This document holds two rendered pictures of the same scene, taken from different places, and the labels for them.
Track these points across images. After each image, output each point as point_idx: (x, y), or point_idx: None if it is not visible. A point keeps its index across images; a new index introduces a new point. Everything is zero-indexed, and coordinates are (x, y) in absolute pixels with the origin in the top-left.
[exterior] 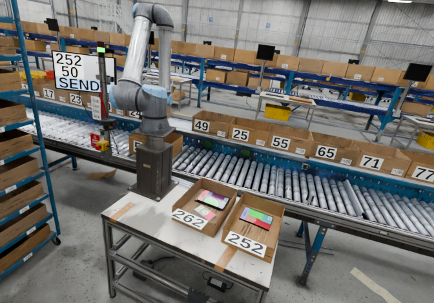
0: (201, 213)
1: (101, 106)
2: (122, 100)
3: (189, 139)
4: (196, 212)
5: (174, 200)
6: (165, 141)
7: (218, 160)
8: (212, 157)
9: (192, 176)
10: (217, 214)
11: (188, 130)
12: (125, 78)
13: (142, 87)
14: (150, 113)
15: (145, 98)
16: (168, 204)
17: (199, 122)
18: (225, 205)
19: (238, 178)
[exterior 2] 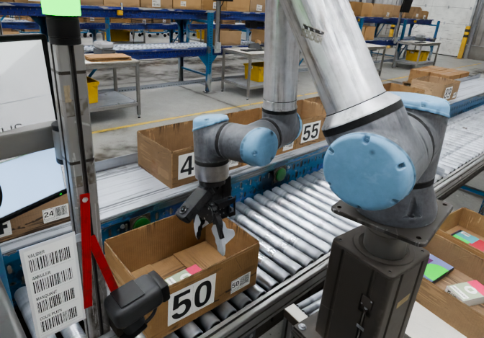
0: (474, 295)
1: (83, 263)
2: (422, 169)
3: (176, 210)
4: (467, 302)
5: (415, 322)
6: (164, 246)
7: (273, 212)
8: (256, 214)
9: (323, 265)
10: (460, 279)
11: (169, 191)
12: (395, 96)
13: (428, 107)
14: (436, 167)
15: (440, 134)
16: (429, 336)
17: (189, 158)
18: (441, 260)
19: (341, 218)
